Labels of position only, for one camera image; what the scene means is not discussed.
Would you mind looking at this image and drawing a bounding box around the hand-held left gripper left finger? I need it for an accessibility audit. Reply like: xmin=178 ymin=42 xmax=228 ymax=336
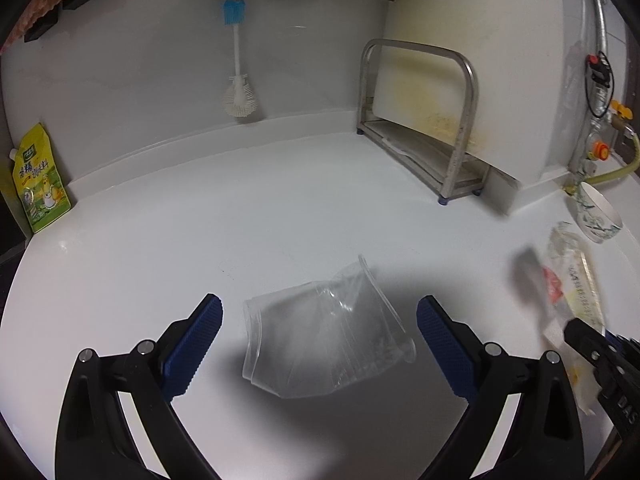
xmin=56 ymin=292 xmax=224 ymax=480

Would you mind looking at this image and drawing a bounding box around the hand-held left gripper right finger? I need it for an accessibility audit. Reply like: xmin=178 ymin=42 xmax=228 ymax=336
xmin=416 ymin=295 xmax=586 ymax=480

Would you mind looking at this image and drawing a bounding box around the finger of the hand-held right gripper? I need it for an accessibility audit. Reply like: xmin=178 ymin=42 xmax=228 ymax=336
xmin=604 ymin=330 xmax=640 ymax=357
xmin=563 ymin=318 xmax=608 ymax=367

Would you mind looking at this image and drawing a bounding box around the clear wrapper with red label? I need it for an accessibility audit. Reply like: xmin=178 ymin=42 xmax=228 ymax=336
xmin=540 ymin=221 xmax=609 ymax=417

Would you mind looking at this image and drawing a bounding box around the clear plastic cup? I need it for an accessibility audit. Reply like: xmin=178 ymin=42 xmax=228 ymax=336
xmin=241 ymin=255 xmax=417 ymax=401

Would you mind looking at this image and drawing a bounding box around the white patterned ceramic bowl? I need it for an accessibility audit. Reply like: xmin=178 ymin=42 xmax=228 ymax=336
xmin=565 ymin=182 xmax=625 ymax=244

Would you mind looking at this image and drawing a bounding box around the yellow seasoning pouch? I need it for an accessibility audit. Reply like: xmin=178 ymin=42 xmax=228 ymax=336
xmin=7 ymin=122 xmax=73 ymax=235

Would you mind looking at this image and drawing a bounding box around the stainless steel rack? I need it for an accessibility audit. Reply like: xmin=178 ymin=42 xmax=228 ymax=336
xmin=356 ymin=38 xmax=494 ymax=206

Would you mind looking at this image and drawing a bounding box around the metal gas pipe with valves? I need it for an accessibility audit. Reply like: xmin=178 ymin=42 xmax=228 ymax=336
xmin=569 ymin=0 xmax=632 ymax=192

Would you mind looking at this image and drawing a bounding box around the white cutting board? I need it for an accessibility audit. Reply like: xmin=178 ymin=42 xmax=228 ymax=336
xmin=372 ymin=0 xmax=574 ymax=192

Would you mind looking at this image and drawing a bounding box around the yellow gas hose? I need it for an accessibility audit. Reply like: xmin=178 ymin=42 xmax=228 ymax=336
xmin=564 ymin=127 xmax=640 ymax=194

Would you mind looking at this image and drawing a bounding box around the black cable loop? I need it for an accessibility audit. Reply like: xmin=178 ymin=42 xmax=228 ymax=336
xmin=582 ymin=52 xmax=615 ymax=119

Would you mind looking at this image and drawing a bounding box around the white bottle brush blue handle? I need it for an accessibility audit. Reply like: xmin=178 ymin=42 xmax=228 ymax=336
xmin=220 ymin=0 xmax=262 ymax=120

